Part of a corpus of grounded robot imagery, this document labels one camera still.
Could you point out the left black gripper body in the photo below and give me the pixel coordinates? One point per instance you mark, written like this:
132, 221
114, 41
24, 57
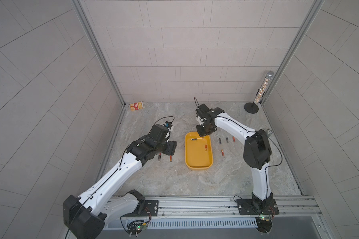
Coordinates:
166, 147

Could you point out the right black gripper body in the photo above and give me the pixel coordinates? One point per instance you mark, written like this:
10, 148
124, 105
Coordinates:
206, 128

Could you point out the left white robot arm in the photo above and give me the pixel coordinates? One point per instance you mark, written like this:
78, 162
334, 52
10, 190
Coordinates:
86, 215

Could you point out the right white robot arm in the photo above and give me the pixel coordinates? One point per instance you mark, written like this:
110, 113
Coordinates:
256, 148

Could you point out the yellow plastic storage box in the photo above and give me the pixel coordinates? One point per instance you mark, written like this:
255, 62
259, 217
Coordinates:
196, 158

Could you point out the small red yellow box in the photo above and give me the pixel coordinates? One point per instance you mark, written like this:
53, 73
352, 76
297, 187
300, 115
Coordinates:
136, 106

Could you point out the black stand crystal tube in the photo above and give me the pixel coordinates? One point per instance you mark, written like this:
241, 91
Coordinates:
253, 107

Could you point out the left circuit board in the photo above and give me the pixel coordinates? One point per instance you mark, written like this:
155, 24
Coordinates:
135, 227

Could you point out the circuit board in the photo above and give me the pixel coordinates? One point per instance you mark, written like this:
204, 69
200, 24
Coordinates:
135, 227
263, 225

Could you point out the right circuit board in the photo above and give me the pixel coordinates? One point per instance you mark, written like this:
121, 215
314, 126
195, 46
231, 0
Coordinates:
263, 225

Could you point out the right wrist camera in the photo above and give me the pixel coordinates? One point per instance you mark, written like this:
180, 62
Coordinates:
202, 111

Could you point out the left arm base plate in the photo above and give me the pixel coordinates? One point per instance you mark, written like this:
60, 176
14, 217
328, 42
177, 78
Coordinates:
148, 208

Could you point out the aluminium rail frame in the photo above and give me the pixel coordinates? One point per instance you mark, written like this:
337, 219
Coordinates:
210, 212

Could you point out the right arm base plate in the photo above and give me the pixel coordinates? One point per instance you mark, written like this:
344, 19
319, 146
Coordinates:
256, 207

